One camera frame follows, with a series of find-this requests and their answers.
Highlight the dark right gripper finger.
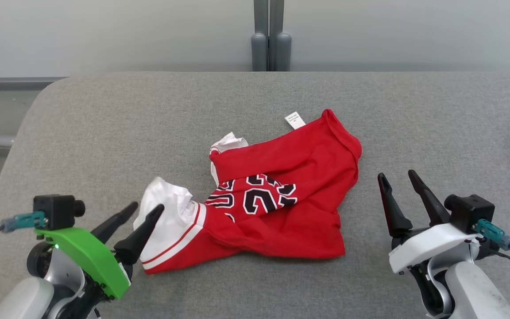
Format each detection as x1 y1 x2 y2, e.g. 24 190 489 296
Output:
377 173 413 238
408 169 451 227

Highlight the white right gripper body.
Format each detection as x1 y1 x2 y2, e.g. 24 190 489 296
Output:
389 223 481 275

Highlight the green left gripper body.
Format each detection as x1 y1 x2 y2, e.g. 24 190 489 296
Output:
35 227 131 300

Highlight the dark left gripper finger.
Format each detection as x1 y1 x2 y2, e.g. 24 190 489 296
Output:
90 202 139 244
113 204 165 265

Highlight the red white basketball jersey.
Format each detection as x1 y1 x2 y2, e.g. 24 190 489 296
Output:
133 109 363 275

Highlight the right teal plug black cable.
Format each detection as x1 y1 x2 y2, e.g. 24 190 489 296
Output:
474 218 510 284

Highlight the teal plug black cable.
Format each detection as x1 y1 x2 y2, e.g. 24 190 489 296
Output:
474 218 510 284
0 211 47 280

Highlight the left teal plug black cable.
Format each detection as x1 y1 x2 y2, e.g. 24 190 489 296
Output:
0 211 47 280

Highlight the grey wall baseboard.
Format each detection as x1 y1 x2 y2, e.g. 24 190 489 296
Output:
0 78 67 91

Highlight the grey metal post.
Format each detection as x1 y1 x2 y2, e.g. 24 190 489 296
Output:
251 0 269 71
269 0 292 71

